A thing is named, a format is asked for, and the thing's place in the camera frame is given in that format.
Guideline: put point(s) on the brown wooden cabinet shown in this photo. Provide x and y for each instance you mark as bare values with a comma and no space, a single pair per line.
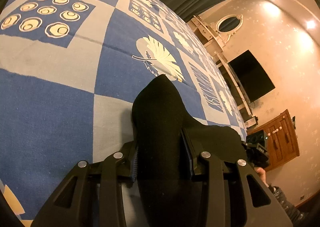
282,144

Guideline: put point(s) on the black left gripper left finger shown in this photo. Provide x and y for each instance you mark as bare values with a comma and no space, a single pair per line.
91,194

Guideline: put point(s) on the patterned grey sleeve forearm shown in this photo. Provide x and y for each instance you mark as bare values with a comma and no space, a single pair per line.
292,212

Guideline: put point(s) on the white oval mirror dresser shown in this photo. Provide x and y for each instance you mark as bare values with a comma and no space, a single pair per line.
216,35

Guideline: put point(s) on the person's hand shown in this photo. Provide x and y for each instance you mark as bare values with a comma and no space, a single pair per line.
262,175

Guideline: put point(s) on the white long tv shelf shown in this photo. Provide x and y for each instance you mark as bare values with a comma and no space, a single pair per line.
237,92

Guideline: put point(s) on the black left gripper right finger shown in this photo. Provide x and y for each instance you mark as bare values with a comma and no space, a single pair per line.
226,190

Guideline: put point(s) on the black pants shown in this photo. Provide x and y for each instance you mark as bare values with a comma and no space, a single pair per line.
159,116

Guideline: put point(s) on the blue patterned bedsheet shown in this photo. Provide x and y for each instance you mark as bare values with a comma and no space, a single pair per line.
70,71

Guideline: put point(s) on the black wall television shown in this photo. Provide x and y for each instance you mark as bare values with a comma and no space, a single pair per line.
251,75

